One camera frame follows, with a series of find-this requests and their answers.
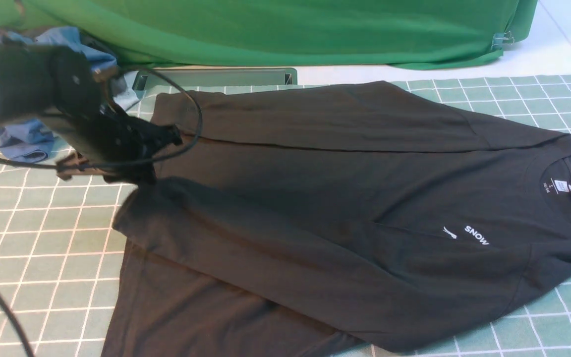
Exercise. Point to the blue crumpled garment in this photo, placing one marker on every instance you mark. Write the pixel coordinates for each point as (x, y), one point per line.
(31, 141)

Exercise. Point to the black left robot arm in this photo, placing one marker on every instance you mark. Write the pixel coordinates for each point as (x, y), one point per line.
(59, 86)

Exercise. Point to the metal binder clip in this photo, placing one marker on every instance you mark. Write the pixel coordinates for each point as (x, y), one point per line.
(500, 40)

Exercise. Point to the white crumpled garment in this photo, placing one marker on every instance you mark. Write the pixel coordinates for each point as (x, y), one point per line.
(129, 96)

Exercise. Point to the dark gray long-sleeve top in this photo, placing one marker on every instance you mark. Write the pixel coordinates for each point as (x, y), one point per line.
(308, 221)

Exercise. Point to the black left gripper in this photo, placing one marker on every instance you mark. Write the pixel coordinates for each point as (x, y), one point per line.
(118, 147)

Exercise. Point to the green backdrop cloth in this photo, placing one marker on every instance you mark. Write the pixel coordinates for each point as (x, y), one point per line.
(412, 34)

